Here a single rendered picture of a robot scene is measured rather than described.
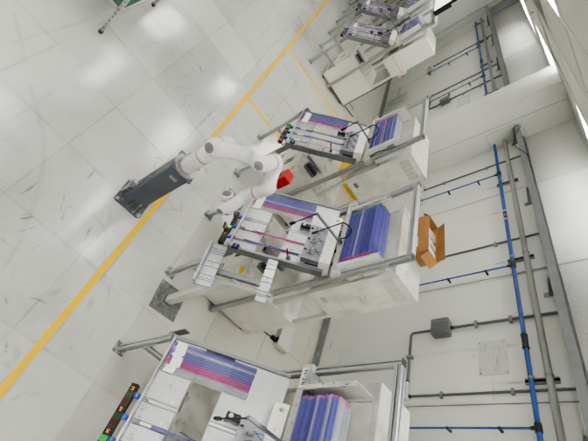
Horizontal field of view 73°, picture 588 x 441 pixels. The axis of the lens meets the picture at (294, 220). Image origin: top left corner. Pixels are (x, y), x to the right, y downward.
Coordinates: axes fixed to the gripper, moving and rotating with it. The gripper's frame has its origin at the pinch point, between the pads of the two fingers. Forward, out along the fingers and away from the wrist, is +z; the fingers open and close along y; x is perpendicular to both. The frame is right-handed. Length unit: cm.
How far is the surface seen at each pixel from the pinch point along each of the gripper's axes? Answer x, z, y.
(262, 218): 16.4, 10.2, -27.0
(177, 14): -155, -57, -230
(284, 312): 50, 76, 7
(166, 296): -42, 65, 30
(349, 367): 103, -12, 84
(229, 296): 3, 72, 10
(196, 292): -12, 40, 35
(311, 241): 60, 4, -10
